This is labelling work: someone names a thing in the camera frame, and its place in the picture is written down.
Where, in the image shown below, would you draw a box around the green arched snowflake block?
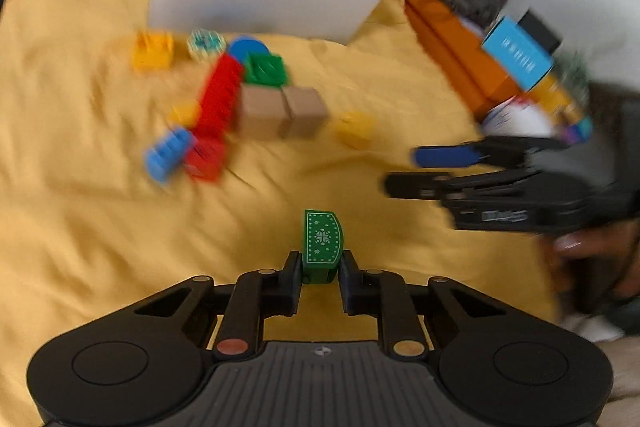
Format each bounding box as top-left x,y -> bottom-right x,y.
303,209 -> 344,284

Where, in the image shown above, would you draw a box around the person right hand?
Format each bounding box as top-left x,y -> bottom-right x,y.
539,219 -> 639,314

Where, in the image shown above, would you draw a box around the baby wipes pack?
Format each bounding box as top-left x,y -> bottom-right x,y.
480,96 -> 555,138

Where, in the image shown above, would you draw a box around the light blue card box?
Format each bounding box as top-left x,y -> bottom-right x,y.
482,17 -> 553,92

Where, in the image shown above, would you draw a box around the orange flat boxes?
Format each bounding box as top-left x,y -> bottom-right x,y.
405,0 -> 586,124

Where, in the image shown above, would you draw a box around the yellow small building brick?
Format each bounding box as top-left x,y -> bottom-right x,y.
333,112 -> 376,150

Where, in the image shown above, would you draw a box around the small red printed brick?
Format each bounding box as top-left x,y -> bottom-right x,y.
183,138 -> 226,182

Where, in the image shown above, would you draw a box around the light blue small brick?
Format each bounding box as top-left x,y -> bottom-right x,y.
143,127 -> 195,183

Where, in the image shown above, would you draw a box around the left wooden cube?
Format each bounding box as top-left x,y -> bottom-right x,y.
239,84 -> 290,141

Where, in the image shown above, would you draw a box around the wooden cube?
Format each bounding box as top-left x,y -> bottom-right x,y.
282,86 -> 329,139
239,84 -> 290,141

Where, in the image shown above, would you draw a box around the long red building brick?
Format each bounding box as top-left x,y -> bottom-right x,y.
192,53 -> 244,140

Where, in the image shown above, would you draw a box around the yellow quilted cloth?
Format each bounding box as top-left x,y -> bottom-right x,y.
1,0 -> 556,426

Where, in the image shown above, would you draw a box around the right wooden cube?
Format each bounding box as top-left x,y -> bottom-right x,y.
282,86 -> 329,139

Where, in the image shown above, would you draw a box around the green square building brick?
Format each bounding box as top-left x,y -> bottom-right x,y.
244,54 -> 288,88

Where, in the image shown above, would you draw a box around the blue round disc piece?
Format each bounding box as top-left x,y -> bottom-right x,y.
227,36 -> 270,64

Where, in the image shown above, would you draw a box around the green frog tile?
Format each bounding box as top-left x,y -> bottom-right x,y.
186,28 -> 227,63

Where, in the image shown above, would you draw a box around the yellow hollow building brick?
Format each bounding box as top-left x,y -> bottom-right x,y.
131,31 -> 175,72

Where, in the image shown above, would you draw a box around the rainbow stacking ring toy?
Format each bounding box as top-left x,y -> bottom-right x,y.
562,116 -> 593,145

